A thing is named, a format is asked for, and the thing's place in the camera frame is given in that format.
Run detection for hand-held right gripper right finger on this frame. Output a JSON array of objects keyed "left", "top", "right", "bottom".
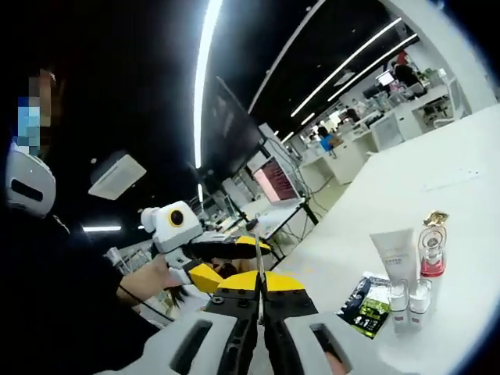
[{"left": 260, "top": 272, "right": 391, "bottom": 375}]

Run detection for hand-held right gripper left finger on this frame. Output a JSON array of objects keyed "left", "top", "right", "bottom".
[{"left": 119, "top": 270, "right": 261, "bottom": 375}]

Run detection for green black skincare packet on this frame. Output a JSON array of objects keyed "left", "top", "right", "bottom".
[{"left": 337, "top": 270, "right": 392, "bottom": 340}]

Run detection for small white red box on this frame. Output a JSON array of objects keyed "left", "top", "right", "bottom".
[{"left": 388, "top": 283, "right": 411, "bottom": 334}]

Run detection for white skincare tube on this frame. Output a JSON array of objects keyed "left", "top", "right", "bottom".
[{"left": 369, "top": 228, "right": 415, "bottom": 288}]

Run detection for small clear-capped skincare bottle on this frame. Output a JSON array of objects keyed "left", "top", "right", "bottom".
[{"left": 408, "top": 278, "right": 434, "bottom": 332}]

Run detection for tall red-collared skincare bottle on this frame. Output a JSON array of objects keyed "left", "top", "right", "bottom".
[{"left": 416, "top": 224, "right": 449, "bottom": 300}]

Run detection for gold foil skincare sachet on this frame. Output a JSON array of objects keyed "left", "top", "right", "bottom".
[{"left": 423, "top": 209, "right": 451, "bottom": 231}]

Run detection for person's left hand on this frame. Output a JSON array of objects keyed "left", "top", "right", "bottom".
[{"left": 147, "top": 253, "right": 189, "bottom": 293}]

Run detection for white desk black legs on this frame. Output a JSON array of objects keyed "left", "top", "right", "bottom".
[{"left": 234, "top": 197, "right": 320, "bottom": 270}]

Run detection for ceiling air conditioner unit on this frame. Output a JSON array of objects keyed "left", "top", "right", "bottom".
[{"left": 87, "top": 151, "right": 148, "bottom": 202}]

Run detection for pink-screen monitor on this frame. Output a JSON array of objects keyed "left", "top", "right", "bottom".
[{"left": 253, "top": 155, "right": 302, "bottom": 206}]

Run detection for large dark hanging screen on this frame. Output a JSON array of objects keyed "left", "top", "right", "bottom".
[{"left": 202, "top": 76, "right": 267, "bottom": 177}]

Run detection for long ceiling light strip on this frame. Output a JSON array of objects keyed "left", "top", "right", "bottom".
[{"left": 193, "top": 0, "right": 223, "bottom": 169}]

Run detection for white grey chest device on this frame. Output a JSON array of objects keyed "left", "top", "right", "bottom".
[{"left": 5, "top": 146, "right": 58, "bottom": 218}]

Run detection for white background office chair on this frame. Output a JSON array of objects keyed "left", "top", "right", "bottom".
[
  {"left": 369, "top": 115, "right": 405, "bottom": 152},
  {"left": 445, "top": 76, "right": 466, "bottom": 118}
]

